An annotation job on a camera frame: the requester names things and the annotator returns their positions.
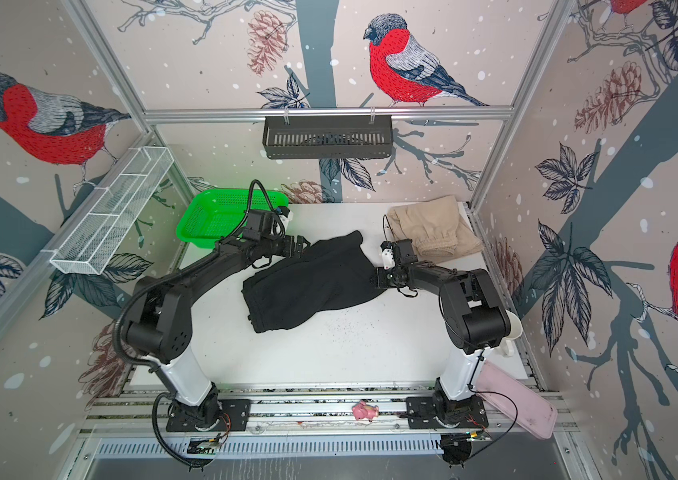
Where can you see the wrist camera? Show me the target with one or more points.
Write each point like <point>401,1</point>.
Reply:
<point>387,255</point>
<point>284,213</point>

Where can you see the black hanging slotted basket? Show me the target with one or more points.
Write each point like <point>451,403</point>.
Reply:
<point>328,137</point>

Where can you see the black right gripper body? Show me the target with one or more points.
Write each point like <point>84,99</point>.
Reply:
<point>390,277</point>

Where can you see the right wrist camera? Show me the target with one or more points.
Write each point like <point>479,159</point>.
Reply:
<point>387,255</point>

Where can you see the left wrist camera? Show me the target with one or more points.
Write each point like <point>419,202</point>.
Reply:
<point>284,213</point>

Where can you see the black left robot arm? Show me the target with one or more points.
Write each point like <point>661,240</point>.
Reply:
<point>155,326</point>

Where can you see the black shorts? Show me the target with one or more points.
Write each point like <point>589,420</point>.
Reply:
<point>332,274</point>

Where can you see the horizontal aluminium rail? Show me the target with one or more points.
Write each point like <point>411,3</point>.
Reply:
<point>180,116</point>

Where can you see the pink cloth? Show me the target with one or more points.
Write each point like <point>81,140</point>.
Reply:
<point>533,413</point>

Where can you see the green plastic perforated basket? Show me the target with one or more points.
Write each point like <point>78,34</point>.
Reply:
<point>215,213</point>

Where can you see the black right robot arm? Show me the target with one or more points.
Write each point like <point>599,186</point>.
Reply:
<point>475,320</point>

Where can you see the beige drawstring shorts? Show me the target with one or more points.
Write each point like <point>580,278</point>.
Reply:
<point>438,231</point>

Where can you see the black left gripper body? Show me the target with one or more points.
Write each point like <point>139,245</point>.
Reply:
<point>287,247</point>

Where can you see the white wire mesh shelf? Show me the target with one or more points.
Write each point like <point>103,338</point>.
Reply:
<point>95,239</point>

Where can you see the white mug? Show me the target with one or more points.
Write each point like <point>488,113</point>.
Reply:
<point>507,346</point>

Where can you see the pink toy figure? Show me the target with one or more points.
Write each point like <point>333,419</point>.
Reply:
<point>364,412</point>

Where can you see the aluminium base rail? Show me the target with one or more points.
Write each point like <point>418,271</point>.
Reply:
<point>271,423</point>

